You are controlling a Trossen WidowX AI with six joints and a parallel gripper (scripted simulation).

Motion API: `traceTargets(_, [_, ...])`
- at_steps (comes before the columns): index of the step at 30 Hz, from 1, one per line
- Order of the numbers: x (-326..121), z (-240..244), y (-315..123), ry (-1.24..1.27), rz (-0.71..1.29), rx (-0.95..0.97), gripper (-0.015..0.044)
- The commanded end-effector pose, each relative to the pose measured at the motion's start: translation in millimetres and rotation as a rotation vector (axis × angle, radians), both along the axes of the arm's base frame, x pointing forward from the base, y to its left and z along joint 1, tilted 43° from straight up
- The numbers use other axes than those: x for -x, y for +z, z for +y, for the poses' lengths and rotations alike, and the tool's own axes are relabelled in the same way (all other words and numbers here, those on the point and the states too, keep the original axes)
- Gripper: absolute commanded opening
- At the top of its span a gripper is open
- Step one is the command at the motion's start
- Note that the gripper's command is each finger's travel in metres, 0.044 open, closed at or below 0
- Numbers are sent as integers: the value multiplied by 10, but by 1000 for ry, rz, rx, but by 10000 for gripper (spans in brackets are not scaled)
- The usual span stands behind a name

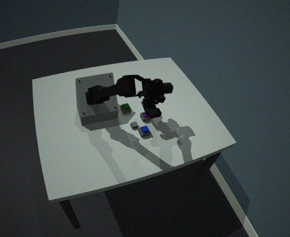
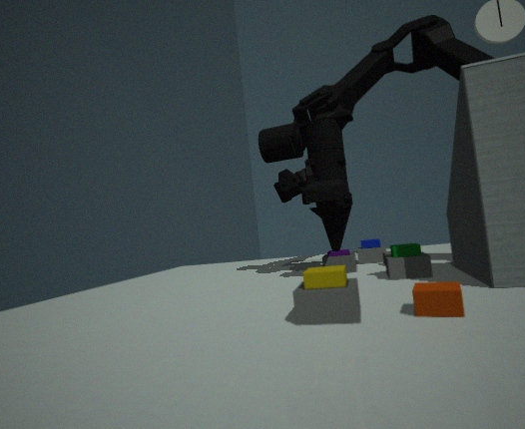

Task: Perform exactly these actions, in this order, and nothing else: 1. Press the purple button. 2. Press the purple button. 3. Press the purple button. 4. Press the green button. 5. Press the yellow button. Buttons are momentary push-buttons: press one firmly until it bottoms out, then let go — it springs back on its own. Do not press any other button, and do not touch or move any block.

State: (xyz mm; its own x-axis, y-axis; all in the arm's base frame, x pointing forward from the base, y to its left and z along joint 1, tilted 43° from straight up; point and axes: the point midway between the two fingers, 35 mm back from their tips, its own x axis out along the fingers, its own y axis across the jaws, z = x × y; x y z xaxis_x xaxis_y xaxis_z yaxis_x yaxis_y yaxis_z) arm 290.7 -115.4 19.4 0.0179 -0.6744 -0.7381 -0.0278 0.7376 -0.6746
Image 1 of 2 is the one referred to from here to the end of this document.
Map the blue button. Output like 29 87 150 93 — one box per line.
138 126 151 137

